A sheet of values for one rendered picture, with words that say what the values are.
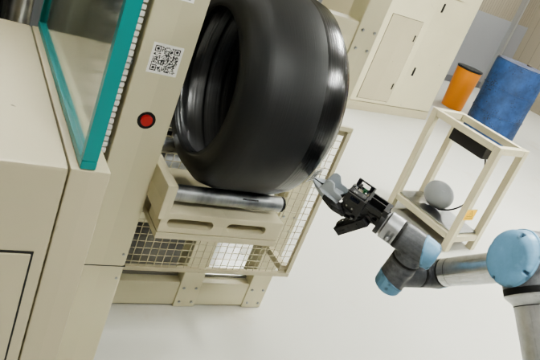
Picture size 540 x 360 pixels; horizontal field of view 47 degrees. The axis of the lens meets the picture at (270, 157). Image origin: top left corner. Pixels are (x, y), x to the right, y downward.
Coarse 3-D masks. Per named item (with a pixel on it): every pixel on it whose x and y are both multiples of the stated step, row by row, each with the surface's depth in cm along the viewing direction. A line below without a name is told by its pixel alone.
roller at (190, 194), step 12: (180, 192) 155; (192, 192) 157; (204, 192) 159; (216, 192) 161; (228, 192) 163; (240, 192) 166; (216, 204) 162; (228, 204) 163; (240, 204) 165; (252, 204) 166; (264, 204) 168; (276, 204) 170
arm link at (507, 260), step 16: (496, 240) 127; (512, 240) 123; (528, 240) 121; (496, 256) 126; (512, 256) 122; (528, 256) 119; (496, 272) 125; (512, 272) 121; (528, 272) 119; (512, 288) 122; (528, 288) 120; (512, 304) 124; (528, 304) 121; (528, 320) 120; (528, 336) 120; (528, 352) 119
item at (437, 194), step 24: (432, 120) 427; (456, 120) 415; (480, 144) 405; (504, 144) 416; (408, 168) 441; (432, 168) 460; (408, 192) 454; (432, 192) 434; (480, 192) 399; (504, 192) 416; (432, 216) 427; (456, 216) 407; (456, 240) 415
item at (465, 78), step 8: (464, 64) 874; (456, 72) 863; (464, 72) 852; (472, 72) 849; (480, 72) 854; (456, 80) 861; (464, 80) 855; (472, 80) 854; (448, 88) 874; (456, 88) 862; (464, 88) 859; (472, 88) 864; (448, 96) 872; (456, 96) 865; (464, 96) 865; (448, 104) 872; (456, 104) 869
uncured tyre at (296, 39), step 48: (240, 0) 149; (288, 0) 150; (240, 48) 144; (288, 48) 141; (336, 48) 149; (192, 96) 187; (240, 96) 142; (288, 96) 141; (336, 96) 148; (192, 144) 181; (240, 144) 144; (288, 144) 146
